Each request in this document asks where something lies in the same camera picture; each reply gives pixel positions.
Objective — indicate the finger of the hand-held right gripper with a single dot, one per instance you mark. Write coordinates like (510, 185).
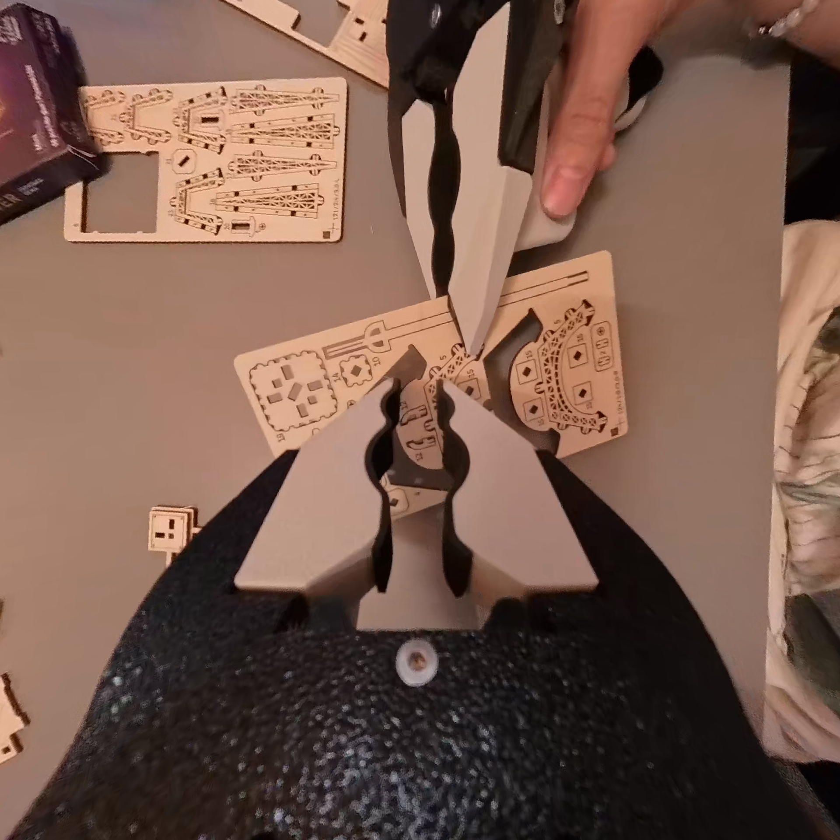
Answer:
(489, 216)
(415, 197)

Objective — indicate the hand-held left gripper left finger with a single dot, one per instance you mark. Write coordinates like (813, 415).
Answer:
(308, 518)

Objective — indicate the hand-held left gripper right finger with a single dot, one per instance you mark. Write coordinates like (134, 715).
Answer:
(518, 518)

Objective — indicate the wooden puzzle sheet with arches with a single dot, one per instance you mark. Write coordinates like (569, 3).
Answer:
(558, 298)

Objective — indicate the grey desk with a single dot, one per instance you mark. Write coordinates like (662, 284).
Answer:
(131, 361)

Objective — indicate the person's right hand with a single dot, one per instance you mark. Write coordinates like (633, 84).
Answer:
(590, 98)

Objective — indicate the wooden puzzle sheet with towers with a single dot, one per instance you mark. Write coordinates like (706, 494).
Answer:
(210, 157)

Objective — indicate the person's printed white shirt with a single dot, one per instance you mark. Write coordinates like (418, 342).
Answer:
(807, 275)

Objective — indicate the loose wooden puzzle pieces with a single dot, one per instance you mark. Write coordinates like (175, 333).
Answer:
(10, 715)

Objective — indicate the dark cardboard box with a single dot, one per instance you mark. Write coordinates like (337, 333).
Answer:
(39, 118)

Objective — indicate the wooden frame with square pieces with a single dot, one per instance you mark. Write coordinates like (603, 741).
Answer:
(184, 525)

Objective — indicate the leftover wooden puzzle frame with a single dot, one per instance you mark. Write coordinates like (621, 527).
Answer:
(364, 46)

